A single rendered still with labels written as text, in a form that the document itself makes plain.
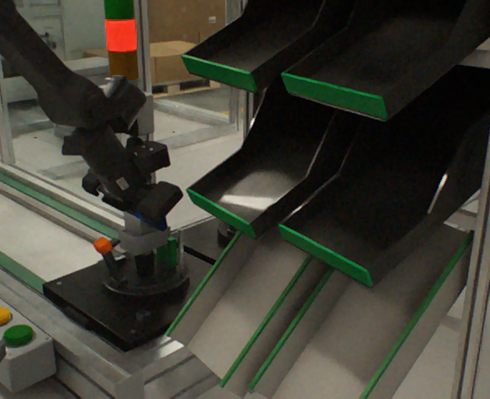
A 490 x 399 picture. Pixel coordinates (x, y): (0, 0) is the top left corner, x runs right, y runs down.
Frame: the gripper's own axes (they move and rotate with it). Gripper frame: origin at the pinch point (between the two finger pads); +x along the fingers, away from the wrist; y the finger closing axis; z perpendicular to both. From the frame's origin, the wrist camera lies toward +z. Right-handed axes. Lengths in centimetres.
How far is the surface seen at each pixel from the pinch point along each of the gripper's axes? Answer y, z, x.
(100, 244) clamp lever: -0.5, -9.0, -2.4
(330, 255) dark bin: -43.1, -2.9, -14.4
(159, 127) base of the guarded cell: 104, 61, 64
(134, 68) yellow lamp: 16.5, 19.4, -9.9
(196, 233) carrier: 8.9, 8.9, 20.0
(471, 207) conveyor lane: -17, 58, 56
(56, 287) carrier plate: 9.4, -16.4, 4.7
